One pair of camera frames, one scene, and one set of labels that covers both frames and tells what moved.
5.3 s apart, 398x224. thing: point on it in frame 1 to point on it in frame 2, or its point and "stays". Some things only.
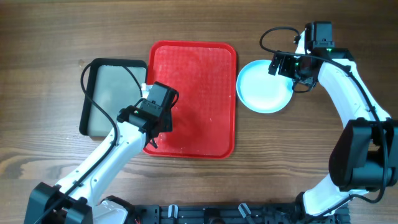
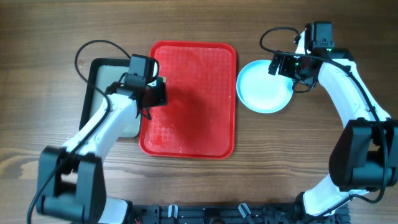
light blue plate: x=261 y=91 stays
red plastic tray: x=204 y=121 stays
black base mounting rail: x=280 y=213 stays
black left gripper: x=167 y=126 to x=161 y=99
